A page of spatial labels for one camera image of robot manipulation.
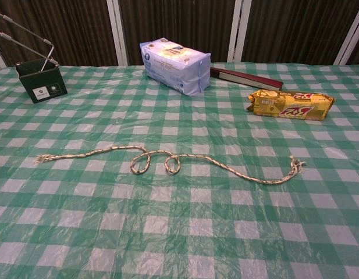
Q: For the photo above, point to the blue white tissue pack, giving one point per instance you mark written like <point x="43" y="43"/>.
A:
<point x="173" y="67"/>

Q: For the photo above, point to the green checked plastic tablecloth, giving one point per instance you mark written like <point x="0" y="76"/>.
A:
<point x="179" y="226"/>

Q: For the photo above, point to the yellow biscuit pack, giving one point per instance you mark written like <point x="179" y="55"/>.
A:
<point x="289" y="106"/>

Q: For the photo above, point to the black open box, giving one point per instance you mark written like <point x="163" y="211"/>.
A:
<point x="42" y="87"/>

